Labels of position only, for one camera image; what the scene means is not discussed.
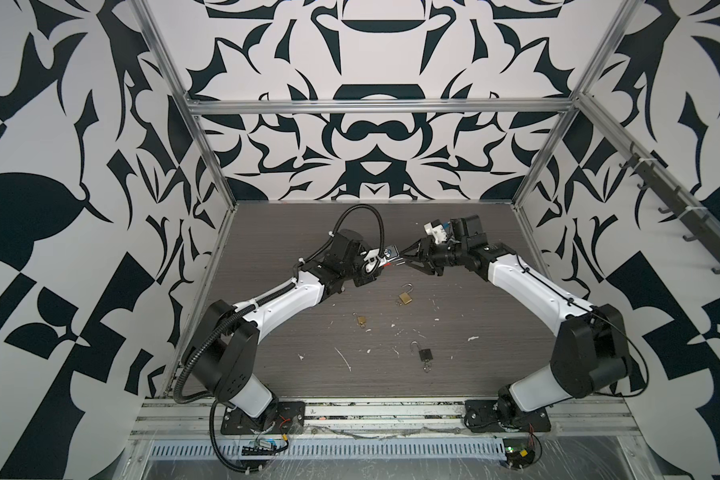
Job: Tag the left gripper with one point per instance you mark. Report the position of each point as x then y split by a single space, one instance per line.
367 278

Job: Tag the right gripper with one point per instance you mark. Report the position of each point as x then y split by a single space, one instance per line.
423 256

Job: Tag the red padlock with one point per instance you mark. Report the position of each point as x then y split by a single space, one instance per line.
390 256

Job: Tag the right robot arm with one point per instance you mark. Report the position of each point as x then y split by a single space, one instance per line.
591 351

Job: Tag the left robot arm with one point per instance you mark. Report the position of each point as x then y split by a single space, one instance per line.
218 362

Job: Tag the large brass padlock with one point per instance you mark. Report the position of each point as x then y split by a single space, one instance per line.
405 298

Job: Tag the black padlock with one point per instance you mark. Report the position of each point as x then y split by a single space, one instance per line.
424 354

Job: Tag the left circuit board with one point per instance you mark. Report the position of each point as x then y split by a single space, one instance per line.
265 447

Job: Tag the circuit board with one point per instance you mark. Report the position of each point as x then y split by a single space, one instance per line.
265 447
518 456

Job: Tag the right circuit board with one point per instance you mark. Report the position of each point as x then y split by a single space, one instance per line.
518 456

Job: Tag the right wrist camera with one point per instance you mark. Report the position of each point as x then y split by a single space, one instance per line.
441 233

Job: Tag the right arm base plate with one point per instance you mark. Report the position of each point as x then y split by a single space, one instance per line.
500 416

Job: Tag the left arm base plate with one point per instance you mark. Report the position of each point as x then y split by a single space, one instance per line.
276 419

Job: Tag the white cable duct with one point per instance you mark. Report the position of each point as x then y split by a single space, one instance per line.
352 449

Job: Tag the aluminium front rail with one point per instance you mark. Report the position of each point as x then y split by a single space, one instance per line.
368 417

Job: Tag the wall hook rack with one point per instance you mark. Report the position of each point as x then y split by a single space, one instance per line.
677 202

